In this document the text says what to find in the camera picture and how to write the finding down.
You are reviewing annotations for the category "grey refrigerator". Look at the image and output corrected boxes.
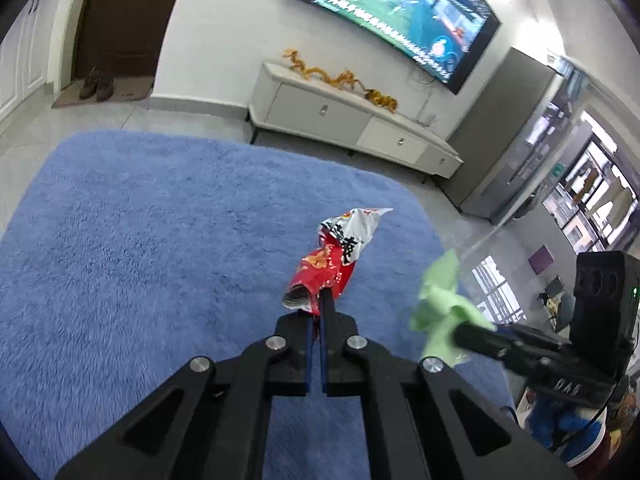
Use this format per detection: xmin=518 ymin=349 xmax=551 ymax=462
xmin=440 ymin=46 xmax=591 ymax=222

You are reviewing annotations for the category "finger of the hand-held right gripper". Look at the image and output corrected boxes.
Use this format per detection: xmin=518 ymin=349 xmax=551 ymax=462
xmin=452 ymin=321 xmax=532 ymax=376
xmin=495 ymin=322 xmax=574 ymax=357

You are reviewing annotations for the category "red white snack packet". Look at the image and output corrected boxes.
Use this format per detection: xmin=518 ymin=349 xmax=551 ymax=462
xmin=282 ymin=207 xmax=394 ymax=317

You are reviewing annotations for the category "brown shoe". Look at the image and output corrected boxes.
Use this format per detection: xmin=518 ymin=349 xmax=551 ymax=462
xmin=78 ymin=66 xmax=101 ymax=101
xmin=96 ymin=72 xmax=117 ymax=102

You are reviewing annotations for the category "row of hanging clothes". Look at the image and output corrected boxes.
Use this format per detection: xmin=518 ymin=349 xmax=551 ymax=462
xmin=570 ymin=165 xmax=632 ymax=222

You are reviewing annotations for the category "purple stool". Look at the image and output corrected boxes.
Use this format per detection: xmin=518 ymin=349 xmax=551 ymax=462
xmin=528 ymin=245 xmax=555 ymax=275

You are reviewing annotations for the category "brown doormat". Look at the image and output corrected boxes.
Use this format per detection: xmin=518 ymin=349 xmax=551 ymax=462
xmin=51 ymin=76 xmax=154 ymax=110

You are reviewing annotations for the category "wall-mounted television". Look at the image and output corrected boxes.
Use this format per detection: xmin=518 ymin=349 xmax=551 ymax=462
xmin=278 ymin=0 xmax=502 ymax=95

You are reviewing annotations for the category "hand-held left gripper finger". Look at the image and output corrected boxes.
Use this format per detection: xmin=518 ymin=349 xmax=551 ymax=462
xmin=55 ymin=311 xmax=318 ymax=480
xmin=320 ymin=288 xmax=577 ymax=480

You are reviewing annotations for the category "person's right hand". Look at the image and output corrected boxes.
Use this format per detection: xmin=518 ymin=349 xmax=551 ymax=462
xmin=527 ymin=394 xmax=608 ymax=453

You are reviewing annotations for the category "blue fluffy carpet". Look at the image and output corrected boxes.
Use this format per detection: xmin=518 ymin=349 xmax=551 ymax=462
xmin=0 ymin=130 xmax=517 ymax=480

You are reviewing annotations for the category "grey white television cabinet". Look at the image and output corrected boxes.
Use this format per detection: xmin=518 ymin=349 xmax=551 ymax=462
xmin=247 ymin=60 xmax=464 ymax=183

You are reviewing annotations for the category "dark brown door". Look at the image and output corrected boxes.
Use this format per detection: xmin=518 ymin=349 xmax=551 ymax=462
xmin=71 ymin=0 xmax=193 ymax=82

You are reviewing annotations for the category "golden tiger figurine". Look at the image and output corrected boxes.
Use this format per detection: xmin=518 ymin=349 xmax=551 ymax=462
xmin=364 ymin=88 xmax=400 ymax=111

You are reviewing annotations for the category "green paper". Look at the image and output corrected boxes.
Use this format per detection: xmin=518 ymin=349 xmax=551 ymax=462
xmin=409 ymin=249 xmax=498 ymax=366

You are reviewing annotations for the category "white shoe cabinet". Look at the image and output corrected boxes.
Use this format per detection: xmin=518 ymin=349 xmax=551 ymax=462
xmin=0 ymin=0 xmax=52 ymax=122

